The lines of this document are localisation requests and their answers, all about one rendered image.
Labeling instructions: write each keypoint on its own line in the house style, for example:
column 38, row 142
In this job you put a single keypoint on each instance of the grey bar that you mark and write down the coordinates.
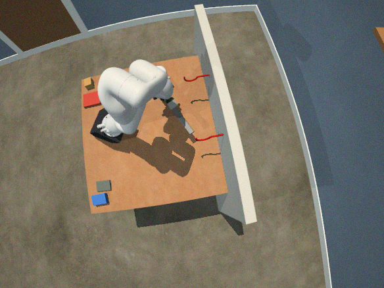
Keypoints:
column 182, row 120

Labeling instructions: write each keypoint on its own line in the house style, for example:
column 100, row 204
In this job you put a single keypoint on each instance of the blue box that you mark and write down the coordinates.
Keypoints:
column 99, row 199

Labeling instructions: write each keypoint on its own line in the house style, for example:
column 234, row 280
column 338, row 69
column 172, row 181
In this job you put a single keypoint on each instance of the cream wall panel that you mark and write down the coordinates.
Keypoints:
column 235, row 170

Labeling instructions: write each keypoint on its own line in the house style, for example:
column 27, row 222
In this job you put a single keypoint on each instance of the red flat block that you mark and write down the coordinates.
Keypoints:
column 91, row 99

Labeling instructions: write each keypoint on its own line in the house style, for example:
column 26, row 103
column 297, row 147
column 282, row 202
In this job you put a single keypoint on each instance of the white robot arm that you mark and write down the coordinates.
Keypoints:
column 116, row 84

